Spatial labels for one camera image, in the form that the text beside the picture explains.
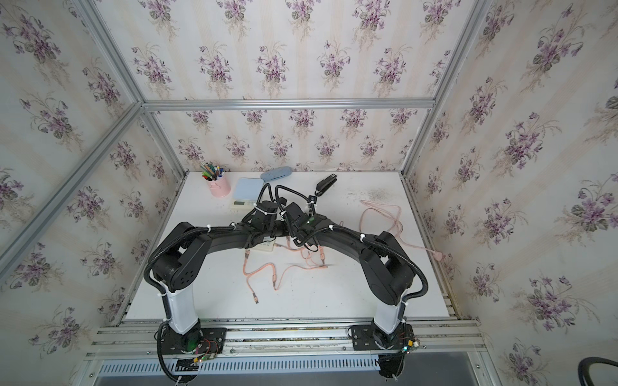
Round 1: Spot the black stapler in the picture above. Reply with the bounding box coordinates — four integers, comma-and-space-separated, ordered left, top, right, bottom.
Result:
315, 174, 337, 197

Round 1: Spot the pink pen holder cup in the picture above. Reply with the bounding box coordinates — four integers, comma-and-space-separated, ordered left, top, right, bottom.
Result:
207, 175, 231, 198

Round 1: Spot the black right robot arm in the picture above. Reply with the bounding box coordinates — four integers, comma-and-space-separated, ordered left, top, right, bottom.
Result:
273, 185, 429, 335

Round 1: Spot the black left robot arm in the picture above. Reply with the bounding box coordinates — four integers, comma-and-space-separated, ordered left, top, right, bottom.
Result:
143, 183, 288, 338

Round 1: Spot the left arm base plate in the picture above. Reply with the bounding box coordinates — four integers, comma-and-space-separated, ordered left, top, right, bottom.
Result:
157, 326, 227, 355

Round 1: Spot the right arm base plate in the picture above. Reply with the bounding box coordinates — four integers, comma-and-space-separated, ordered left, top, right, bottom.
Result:
347, 323, 420, 352

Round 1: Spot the coloured pens bundle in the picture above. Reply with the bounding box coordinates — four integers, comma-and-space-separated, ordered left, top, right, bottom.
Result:
200, 162, 225, 182

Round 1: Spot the pink power strip cord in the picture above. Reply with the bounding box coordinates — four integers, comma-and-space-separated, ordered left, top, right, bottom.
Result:
359, 199, 444, 262

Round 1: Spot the blue fabric pencil case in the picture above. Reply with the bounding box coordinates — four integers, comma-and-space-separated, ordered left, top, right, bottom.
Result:
260, 167, 293, 183

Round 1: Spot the aluminium rail frame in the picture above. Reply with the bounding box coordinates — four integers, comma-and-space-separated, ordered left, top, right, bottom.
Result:
85, 318, 488, 360

